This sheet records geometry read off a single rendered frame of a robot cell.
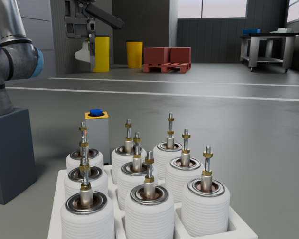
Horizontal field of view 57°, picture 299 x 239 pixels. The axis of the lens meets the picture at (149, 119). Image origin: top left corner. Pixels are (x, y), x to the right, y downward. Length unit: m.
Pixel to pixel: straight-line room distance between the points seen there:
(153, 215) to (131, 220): 0.05
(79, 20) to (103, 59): 4.78
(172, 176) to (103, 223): 0.21
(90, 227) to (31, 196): 0.63
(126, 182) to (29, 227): 0.42
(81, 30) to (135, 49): 5.58
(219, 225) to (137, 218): 0.16
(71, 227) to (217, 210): 0.27
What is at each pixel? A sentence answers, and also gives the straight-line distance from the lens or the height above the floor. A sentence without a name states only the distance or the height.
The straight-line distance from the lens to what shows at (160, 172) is 0.77.
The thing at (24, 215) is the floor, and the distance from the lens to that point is 1.02.
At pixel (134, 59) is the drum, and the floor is 0.21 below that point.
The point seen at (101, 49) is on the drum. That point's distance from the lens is 5.58.
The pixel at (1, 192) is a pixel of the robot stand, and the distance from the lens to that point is 1.09.
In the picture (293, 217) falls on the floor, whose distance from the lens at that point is 1.04.
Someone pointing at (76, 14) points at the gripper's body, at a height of 0.61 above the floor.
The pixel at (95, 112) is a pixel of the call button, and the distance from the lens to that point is 0.88.
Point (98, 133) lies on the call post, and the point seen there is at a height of 0.26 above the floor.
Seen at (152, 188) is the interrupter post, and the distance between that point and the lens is 0.53.
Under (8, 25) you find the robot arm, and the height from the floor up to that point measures 0.59.
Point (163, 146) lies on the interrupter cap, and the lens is 0.79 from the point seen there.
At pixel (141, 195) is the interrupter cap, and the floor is 0.25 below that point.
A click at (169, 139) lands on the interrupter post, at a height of 0.28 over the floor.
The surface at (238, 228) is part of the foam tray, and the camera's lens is 0.61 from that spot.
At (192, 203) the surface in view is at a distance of 0.56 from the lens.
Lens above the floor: 0.53
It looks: 15 degrees down
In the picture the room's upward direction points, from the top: straight up
